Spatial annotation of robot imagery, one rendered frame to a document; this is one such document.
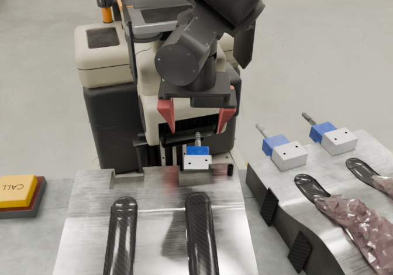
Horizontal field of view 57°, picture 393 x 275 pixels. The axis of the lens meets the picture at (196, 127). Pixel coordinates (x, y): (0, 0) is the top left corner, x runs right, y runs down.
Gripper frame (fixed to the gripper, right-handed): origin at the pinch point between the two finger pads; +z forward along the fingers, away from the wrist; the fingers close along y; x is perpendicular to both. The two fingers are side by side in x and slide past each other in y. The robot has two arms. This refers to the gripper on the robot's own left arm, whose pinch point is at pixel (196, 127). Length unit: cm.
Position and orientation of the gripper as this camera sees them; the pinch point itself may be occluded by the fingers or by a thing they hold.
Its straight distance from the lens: 62.0
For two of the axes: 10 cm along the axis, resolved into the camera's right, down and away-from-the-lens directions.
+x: 0.1, -6.3, 7.8
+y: 10.0, 0.2, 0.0
